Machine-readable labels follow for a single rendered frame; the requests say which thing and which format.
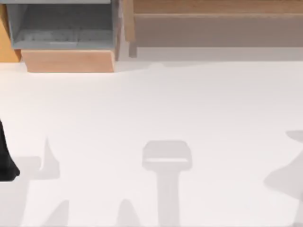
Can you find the wooden open shelf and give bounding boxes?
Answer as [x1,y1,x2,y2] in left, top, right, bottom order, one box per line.
[123,0,303,58]

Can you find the pale wooden drawer front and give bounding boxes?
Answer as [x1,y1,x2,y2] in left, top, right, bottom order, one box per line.
[20,49,116,73]

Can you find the wooden cupboard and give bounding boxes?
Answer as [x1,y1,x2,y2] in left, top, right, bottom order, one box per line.
[0,4,22,63]

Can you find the pulled-out drawer grey inside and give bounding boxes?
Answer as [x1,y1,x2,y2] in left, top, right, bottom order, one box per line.
[5,0,119,51]

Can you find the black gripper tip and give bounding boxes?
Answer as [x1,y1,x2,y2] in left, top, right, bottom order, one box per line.
[0,120,20,183]

